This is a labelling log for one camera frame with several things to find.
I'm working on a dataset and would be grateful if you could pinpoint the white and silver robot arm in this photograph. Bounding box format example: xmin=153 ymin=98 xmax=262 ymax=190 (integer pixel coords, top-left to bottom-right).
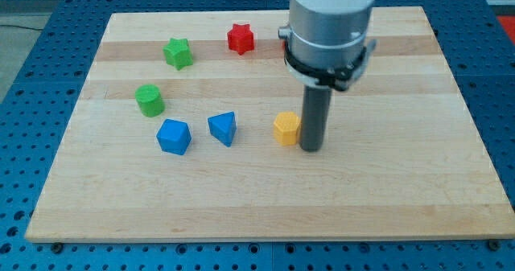
xmin=278 ymin=0 xmax=376 ymax=92

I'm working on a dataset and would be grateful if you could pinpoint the yellow hexagon block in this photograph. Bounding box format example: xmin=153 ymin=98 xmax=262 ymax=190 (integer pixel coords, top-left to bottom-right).
xmin=273 ymin=112 xmax=301 ymax=146

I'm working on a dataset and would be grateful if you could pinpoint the blue triangle block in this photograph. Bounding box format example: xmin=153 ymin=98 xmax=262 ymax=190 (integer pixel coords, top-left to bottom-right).
xmin=208 ymin=112 xmax=237 ymax=147

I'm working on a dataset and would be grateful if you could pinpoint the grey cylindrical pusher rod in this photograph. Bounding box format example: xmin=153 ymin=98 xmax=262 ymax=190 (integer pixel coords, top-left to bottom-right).
xmin=299 ymin=86 xmax=332 ymax=152

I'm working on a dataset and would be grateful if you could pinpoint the blue cube block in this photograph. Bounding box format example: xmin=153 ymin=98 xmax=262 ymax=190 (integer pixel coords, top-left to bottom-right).
xmin=156 ymin=119 xmax=192 ymax=155

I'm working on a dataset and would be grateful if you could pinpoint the wooden board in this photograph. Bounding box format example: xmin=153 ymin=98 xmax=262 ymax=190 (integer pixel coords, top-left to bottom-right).
xmin=25 ymin=6 xmax=514 ymax=243

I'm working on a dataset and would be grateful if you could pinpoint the red star block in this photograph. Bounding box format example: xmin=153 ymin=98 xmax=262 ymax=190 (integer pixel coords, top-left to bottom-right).
xmin=227 ymin=23 xmax=254 ymax=55

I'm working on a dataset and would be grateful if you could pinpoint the green star block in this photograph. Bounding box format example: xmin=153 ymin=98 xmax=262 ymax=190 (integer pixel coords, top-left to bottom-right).
xmin=163 ymin=38 xmax=193 ymax=71

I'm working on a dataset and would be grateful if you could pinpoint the green cylinder block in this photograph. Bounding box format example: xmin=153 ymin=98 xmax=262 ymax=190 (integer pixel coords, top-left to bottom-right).
xmin=134 ymin=84 xmax=165 ymax=117

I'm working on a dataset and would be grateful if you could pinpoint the blue perforated metal table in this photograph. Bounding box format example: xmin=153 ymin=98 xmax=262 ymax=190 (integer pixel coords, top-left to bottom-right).
xmin=1 ymin=0 xmax=514 ymax=270

